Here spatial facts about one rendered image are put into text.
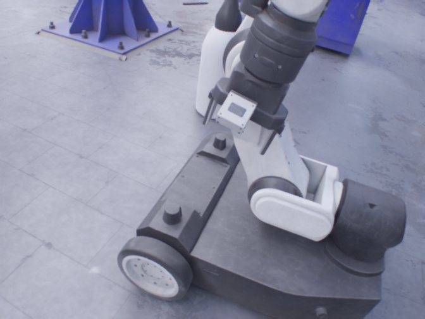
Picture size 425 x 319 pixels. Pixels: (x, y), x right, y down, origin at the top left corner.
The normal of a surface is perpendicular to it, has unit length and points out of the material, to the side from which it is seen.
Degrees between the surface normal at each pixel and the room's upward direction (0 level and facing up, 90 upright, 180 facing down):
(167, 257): 25
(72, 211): 0
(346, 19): 90
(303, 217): 90
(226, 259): 0
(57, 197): 0
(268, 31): 87
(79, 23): 90
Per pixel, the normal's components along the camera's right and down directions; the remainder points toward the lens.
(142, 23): -0.04, 0.63
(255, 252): 0.12, -0.77
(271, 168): -0.36, 0.55
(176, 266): 0.71, -0.33
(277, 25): -0.16, -0.18
